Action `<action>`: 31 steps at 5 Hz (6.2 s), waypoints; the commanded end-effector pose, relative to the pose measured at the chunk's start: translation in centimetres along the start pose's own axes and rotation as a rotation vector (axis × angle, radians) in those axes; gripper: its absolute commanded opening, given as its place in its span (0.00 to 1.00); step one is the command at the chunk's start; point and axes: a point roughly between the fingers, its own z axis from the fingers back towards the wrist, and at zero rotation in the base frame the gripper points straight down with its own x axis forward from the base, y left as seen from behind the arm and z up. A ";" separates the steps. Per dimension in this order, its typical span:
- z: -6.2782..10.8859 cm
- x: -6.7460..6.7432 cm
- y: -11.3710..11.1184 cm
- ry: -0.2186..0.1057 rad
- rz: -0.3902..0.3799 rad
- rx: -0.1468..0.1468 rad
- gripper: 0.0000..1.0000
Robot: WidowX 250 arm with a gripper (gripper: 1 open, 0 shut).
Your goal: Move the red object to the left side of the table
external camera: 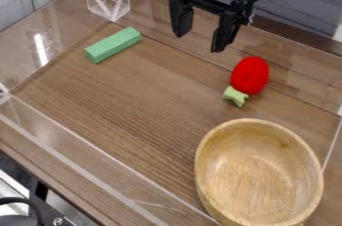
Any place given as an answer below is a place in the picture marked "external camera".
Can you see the black table leg bracket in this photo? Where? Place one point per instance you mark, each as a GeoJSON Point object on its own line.
{"type": "Point", "coordinates": [50, 216]}

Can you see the wooden bowl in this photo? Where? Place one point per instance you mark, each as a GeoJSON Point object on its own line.
{"type": "Point", "coordinates": [258, 175]}

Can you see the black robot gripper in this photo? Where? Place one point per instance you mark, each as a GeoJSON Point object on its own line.
{"type": "Point", "coordinates": [181, 18]}

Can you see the green rectangular block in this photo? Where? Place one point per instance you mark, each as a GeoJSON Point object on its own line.
{"type": "Point", "coordinates": [112, 44]}

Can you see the clear acrylic tray walls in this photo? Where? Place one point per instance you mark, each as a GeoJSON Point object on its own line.
{"type": "Point", "coordinates": [108, 131]}

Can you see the red felt strawberry toy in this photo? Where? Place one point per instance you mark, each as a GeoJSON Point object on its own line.
{"type": "Point", "coordinates": [248, 79]}

